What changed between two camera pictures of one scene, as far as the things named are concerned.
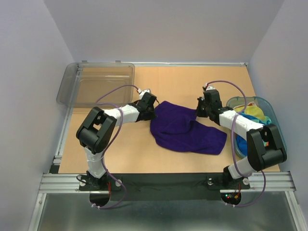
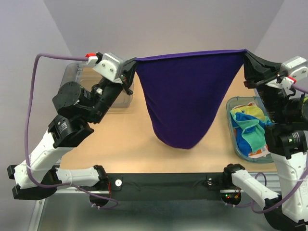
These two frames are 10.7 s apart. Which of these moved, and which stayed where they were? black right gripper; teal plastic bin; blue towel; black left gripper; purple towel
Moved: black right gripper; purple towel; black left gripper
Stayed: teal plastic bin; blue towel
